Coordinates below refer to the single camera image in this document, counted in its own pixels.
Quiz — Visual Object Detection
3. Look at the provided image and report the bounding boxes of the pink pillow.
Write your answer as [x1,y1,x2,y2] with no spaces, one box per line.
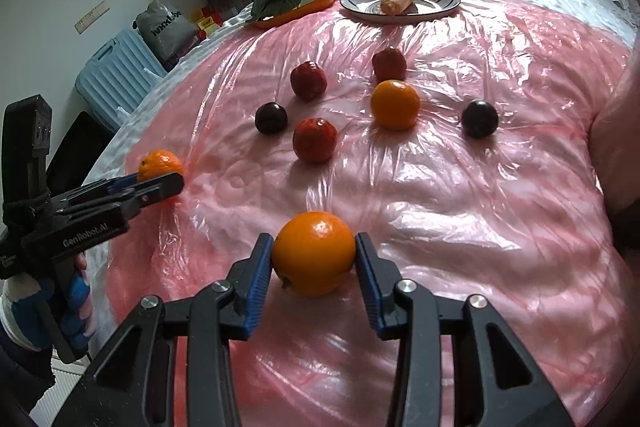
[590,67,640,228]

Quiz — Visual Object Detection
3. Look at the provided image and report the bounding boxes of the orange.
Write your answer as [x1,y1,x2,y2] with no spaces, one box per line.
[137,149,186,185]
[370,79,422,131]
[271,211,357,298]

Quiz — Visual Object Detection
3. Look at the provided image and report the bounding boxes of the dark purple plum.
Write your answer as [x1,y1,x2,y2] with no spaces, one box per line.
[460,100,500,139]
[254,101,289,135]

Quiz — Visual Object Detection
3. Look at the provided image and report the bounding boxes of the light blue suitcase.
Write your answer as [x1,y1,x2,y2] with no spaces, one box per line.
[75,26,168,132]

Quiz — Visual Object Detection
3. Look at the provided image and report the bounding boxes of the clear plastic bag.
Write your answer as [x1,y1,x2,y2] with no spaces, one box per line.
[619,0,640,30]

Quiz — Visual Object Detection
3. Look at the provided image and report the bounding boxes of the grey plastic bag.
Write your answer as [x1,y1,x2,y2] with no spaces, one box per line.
[132,0,198,62]

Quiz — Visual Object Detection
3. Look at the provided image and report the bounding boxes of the white plate with black stripes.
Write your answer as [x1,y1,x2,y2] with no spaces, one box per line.
[339,0,462,25]

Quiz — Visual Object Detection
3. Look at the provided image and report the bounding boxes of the person's left forearm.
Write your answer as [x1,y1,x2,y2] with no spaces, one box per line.
[0,329,56,408]

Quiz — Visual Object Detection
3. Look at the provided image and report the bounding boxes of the person's left hand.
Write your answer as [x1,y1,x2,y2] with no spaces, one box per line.
[0,254,96,350]

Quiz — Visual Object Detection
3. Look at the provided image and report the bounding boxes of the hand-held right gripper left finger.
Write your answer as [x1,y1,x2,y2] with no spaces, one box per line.
[52,233,276,427]

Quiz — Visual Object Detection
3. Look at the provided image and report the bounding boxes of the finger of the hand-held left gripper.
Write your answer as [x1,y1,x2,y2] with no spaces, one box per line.
[57,172,186,228]
[50,173,142,208]

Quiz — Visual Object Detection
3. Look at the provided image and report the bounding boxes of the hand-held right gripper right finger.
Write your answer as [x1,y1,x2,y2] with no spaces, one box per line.
[354,232,576,427]

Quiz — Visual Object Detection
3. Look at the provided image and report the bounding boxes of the red and yellow boxes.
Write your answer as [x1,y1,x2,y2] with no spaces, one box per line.
[192,4,223,40]

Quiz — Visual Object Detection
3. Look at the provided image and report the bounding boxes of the red apple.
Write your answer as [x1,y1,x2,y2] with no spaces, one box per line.
[292,117,338,164]
[371,47,407,82]
[290,61,329,102]

